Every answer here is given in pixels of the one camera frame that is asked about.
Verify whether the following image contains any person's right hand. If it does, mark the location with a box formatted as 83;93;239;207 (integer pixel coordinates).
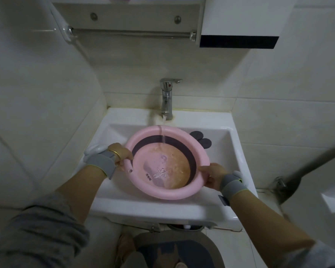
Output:
197;163;230;192

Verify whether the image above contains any person's left hand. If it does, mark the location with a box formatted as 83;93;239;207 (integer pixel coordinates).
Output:
107;143;134;169

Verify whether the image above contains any pink basin with dark band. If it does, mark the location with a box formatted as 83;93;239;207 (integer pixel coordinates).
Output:
125;125;213;200

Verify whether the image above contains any person's right forearm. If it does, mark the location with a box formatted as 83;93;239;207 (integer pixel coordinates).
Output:
229;188;316;265

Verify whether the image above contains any person's left forearm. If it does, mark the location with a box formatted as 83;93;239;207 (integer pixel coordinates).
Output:
54;164;108;235

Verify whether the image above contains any person's left foot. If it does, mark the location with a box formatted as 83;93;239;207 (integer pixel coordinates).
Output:
116;233;136;268

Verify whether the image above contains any person's left gray sleeve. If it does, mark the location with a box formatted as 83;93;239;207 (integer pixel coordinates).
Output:
0;191;90;268

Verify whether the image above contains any person's gray sleeve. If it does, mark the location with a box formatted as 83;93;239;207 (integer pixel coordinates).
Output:
279;240;335;268
0;191;90;268

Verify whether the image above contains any person's right gray sleeve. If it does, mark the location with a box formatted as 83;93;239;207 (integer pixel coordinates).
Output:
279;240;335;268

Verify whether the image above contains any gold bangle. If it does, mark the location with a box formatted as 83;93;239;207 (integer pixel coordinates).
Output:
109;149;123;168

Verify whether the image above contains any white ceramic sink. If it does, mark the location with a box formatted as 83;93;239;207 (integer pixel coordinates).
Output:
71;107;259;225

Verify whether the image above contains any dark bin under sink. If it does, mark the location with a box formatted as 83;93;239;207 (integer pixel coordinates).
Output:
167;223;206;232

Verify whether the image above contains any chrome faucet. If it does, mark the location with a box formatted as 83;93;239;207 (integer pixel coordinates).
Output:
159;78;182;121

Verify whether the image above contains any chrome towel bar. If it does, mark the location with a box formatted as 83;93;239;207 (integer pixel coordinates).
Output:
66;25;197;42

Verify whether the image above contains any gray wrist strap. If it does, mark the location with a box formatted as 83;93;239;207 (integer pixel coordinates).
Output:
218;173;249;206
83;150;118;181

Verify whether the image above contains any white wall shelf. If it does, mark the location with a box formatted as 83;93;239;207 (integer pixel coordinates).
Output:
49;0;206;34

